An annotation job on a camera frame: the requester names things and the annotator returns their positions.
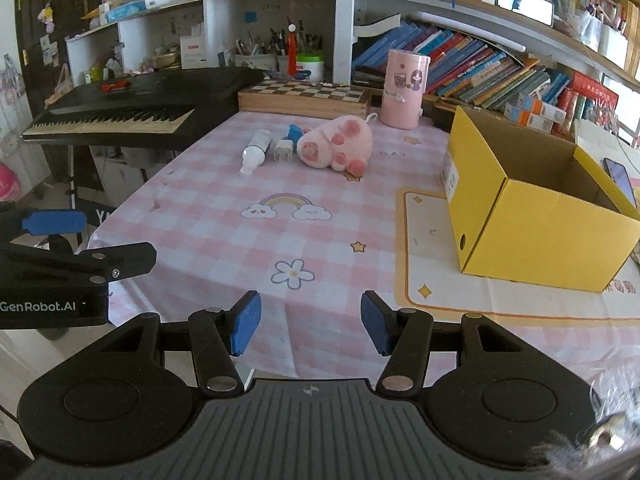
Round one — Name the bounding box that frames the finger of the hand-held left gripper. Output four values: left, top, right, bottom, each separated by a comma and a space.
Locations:
0, 241, 157, 288
0, 202, 87, 241

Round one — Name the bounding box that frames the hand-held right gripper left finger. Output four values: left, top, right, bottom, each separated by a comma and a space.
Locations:
97, 290, 263, 395

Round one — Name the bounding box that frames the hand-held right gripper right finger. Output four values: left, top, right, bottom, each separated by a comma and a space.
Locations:
360, 290, 531, 395

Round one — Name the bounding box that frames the yellow cardboard box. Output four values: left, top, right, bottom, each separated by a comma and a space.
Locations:
440, 105, 640, 293

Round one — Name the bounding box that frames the pink plush toy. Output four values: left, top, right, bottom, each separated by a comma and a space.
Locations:
296, 114, 375, 183

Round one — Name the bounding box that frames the pink checked desktop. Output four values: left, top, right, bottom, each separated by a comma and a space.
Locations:
87, 105, 640, 396

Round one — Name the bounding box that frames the black keyboard stand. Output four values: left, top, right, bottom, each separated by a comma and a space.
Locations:
65, 145, 106, 211

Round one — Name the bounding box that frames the black electronic keyboard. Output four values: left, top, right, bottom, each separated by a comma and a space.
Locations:
22, 67, 266, 151

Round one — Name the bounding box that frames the white squeeze bottle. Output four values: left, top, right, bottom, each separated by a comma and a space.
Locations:
239, 129, 273, 177

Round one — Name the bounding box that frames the white box red label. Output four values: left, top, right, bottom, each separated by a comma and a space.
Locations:
180, 35, 207, 68

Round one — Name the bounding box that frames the blue tissue pack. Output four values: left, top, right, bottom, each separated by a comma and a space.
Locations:
107, 0, 148, 23

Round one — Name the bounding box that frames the pink cartoon cylinder canister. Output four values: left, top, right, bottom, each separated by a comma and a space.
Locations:
379, 49, 432, 128

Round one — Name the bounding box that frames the wooden chessboard box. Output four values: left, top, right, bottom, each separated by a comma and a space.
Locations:
237, 80, 373, 121

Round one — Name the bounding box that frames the orange white small carton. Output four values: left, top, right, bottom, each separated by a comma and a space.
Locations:
517, 92, 568, 123
505, 102, 551, 131

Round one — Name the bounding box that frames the pen holder with pens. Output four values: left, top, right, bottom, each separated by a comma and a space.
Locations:
234, 27, 281, 73

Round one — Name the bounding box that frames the white jar green lid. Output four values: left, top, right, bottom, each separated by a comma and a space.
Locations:
295, 52, 325, 82

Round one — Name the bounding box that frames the red white pen figure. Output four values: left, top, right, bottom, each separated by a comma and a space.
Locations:
286, 22, 299, 77

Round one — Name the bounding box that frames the row of leaning books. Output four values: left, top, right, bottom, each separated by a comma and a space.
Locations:
352, 17, 621, 133

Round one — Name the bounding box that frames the black smartphone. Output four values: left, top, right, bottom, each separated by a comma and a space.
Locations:
602, 157, 638, 208

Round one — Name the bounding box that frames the pile of papers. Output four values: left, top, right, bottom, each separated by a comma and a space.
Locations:
572, 119, 640, 196

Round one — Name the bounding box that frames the white bookshelf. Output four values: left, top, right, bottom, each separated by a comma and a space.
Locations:
65, 0, 640, 151

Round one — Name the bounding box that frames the red boxed book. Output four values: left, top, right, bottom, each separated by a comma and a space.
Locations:
570, 71, 620, 107

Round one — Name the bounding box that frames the bright-screen phone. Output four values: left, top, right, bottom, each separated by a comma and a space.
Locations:
497, 0, 555, 26

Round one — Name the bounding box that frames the clear pen cup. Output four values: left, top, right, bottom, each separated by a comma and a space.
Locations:
575, 10, 603, 51

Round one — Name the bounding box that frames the white pen cup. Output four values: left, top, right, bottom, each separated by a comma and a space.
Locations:
597, 22, 628, 61

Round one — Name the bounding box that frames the grey furry keychain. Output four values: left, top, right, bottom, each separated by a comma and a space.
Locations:
527, 400, 640, 480

